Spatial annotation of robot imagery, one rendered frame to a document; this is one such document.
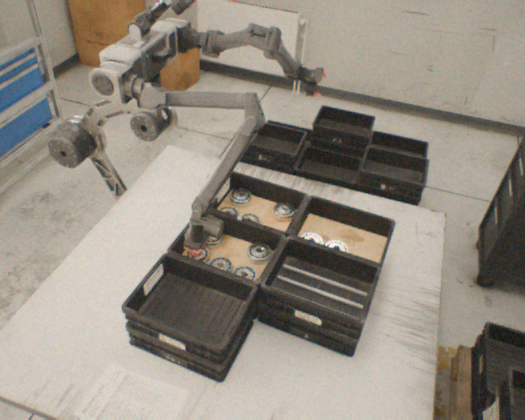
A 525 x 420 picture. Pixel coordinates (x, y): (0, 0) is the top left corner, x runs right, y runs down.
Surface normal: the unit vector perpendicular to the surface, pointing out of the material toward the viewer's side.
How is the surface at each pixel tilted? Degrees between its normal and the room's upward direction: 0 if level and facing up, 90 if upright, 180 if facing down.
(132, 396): 0
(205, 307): 0
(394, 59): 90
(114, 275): 0
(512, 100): 90
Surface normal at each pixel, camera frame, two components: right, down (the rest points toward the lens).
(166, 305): 0.06, -0.75
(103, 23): -0.23, 0.65
